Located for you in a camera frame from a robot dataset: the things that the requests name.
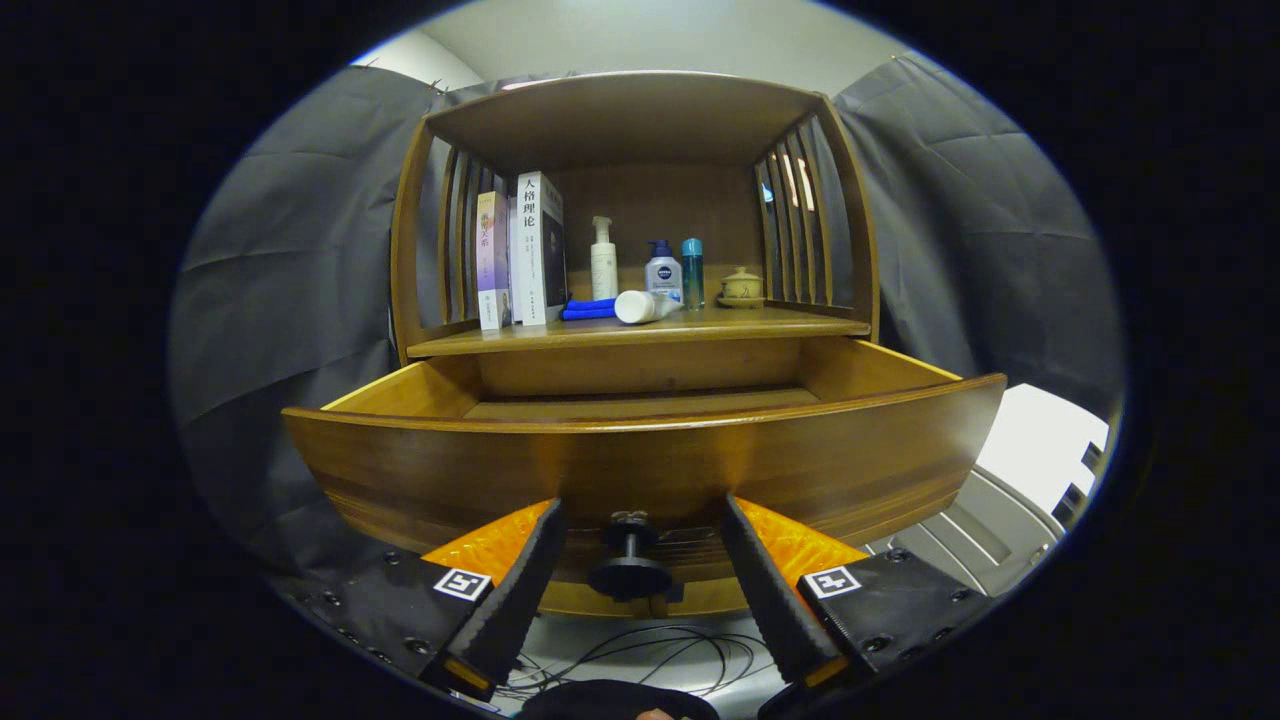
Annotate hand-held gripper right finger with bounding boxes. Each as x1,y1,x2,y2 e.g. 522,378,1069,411
720,493,1001,701

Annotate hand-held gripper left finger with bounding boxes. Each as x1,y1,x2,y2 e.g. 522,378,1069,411
285,497,568,701

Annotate wooden drawer with black knob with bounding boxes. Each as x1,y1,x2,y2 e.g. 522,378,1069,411
282,335,1008,591

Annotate white squeeze tube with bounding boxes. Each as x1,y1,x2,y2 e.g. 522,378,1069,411
614,290,684,325

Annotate grey ribbed panel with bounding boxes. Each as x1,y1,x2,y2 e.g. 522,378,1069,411
870,465,1066,601

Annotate white flat panel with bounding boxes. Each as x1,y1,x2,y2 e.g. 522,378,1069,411
975,383,1109,516

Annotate beige lidded teacup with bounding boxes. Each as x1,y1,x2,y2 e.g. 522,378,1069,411
717,266,767,309

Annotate purple book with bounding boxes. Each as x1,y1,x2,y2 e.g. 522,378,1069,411
476,191,514,331

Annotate white pump bottle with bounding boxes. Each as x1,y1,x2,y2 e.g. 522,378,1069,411
590,216,619,301

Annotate white bottle with blue cap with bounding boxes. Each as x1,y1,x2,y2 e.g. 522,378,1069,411
645,239,684,303

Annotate thick white book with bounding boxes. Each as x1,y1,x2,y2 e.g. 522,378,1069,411
510,171,568,326

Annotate black floor cables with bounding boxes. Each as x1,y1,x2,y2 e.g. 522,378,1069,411
495,625,776,701

